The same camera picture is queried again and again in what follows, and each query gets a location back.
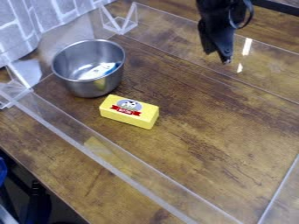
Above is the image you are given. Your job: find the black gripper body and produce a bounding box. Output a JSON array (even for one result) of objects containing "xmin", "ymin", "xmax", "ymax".
[{"xmin": 193, "ymin": 0, "xmax": 248, "ymax": 52}]

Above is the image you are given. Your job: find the silver metal pot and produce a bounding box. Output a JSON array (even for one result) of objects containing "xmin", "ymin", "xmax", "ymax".
[{"xmin": 50, "ymin": 39, "xmax": 126, "ymax": 98}]

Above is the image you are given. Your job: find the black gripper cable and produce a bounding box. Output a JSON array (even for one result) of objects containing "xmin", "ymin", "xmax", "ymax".
[{"xmin": 226, "ymin": 0, "xmax": 256, "ymax": 30}]

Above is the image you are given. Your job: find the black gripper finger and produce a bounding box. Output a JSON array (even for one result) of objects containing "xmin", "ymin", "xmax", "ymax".
[
  {"xmin": 197, "ymin": 20, "xmax": 216, "ymax": 54},
  {"xmin": 218, "ymin": 48, "xmax": 233, "ymax": 65}
]

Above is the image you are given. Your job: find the clear acrylic barrier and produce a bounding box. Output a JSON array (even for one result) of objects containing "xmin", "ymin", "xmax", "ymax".
[{"xmin": 0, "ymin": 0, "xmax": 299, "ymax": 224}]

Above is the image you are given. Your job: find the yellow butter block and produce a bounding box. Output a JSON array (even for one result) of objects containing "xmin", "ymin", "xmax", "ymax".
[{"xmin": 98, "ymin": 94, "xmax": 158, "ymax": 130}]

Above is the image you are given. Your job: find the white brick pattern cloth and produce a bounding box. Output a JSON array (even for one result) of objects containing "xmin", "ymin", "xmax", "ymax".
[{"xmin": 0, "ymin": 0, "xmax": 116, "ymax": 68}]

